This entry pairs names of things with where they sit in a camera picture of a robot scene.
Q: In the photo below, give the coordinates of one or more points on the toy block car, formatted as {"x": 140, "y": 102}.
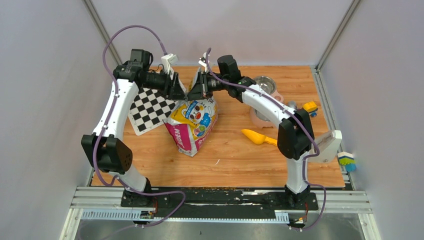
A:
{"x": 311, "y": 107}

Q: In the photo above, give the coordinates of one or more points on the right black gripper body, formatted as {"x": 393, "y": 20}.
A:
{"x": 210, "y": 83}

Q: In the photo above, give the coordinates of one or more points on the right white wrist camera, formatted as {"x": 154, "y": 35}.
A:
{"x": 203, "y": 62}

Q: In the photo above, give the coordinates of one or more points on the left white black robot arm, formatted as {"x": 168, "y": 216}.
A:
{"x": 104, "y": 147}

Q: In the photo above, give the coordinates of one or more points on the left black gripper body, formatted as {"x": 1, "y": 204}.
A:
{"x": 158, "y": 82}

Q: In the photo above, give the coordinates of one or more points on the checkerboard calibration board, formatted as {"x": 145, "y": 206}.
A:
{"x": 149, "y": 110}

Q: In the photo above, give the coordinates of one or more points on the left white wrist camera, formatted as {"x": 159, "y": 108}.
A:
{"x": 168, "y": 60}

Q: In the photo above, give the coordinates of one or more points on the yellow plastic scoop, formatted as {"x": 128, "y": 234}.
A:
{"x": 258, "y": 138}

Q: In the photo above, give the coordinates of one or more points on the silver metal cylinder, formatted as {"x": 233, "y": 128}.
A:
{"x": 292, "y": 104}

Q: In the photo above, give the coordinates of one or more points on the white wedge holder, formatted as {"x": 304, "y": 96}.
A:
{"x": 328, "y": 144}

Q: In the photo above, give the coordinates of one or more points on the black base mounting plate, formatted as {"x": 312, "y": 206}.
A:
{"x": 218, "y": 202}

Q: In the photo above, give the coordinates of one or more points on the aluminium rail frame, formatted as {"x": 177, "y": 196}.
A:
{"x": 96, "y": 213}

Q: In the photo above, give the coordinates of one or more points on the pet food bag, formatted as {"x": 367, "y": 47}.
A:
{"x": 190, "y": 123}

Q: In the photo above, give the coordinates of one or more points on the stacked coloured toy blocks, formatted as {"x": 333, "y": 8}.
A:
{"x": 347, "y": 160}

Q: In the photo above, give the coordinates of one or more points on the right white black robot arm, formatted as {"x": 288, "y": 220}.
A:
{"x": 295, "y": 137}

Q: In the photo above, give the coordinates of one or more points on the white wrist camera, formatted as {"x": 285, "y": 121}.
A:
{"x": 203, "y": 62}
{"x": 168, "y": 60}

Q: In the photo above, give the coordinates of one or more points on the pink double pet bowl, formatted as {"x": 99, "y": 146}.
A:
{"x": 269, "y": 86}

